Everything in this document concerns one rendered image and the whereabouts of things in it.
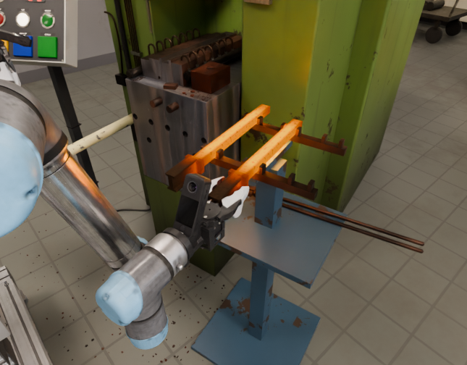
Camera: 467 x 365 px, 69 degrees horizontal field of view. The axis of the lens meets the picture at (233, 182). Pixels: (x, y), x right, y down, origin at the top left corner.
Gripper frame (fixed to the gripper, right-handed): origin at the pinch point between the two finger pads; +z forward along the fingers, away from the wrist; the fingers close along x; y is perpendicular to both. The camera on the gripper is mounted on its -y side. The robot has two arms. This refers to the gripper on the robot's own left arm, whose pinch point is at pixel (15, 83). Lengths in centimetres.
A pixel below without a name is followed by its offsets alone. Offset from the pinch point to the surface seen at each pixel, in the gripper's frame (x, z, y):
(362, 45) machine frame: 65, -5, -112
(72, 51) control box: -5.8, -4.9, -23.3
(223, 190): 94, -1, -15
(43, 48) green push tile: -9.3, -6.9, -14.4
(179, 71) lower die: 36, -3, -44
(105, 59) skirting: -272, 87, -140
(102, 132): -2.3, 29.9, -25.5
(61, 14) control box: -8.3, -17.4, -24.2
